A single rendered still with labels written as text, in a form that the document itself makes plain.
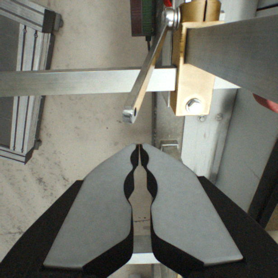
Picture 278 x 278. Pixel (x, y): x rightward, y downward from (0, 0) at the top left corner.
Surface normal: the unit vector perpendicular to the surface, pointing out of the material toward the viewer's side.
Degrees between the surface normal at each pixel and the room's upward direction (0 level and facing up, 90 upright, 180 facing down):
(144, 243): 90
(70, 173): 0
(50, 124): 0
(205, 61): 90
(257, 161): 90
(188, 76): 0
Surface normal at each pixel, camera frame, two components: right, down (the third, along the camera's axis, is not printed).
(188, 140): 0.02, 0.49
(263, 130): -1.00, 0.04
